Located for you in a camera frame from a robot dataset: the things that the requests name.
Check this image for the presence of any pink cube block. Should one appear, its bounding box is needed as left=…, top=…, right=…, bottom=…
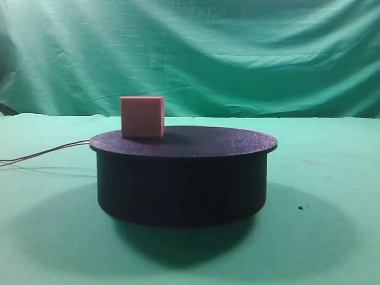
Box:
left=120, top=96, right=165, bottom=138

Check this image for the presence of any black round turntable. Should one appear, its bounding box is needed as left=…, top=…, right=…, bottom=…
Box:
left=89, top=126, right=278, bottom=228

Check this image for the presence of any green backdrop cloth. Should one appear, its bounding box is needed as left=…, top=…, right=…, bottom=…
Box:
left=1, top=1, right=379, bottom=118

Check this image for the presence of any green table cloth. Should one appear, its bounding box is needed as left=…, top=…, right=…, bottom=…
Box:
left=1, top=117, right=379, bottom=284

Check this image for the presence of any black wire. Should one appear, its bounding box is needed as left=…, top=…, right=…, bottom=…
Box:
left=0, top=139, right=91, bottom=163

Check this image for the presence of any red wire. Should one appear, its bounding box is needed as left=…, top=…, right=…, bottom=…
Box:
left=0, top=141, right=91, bottom=164

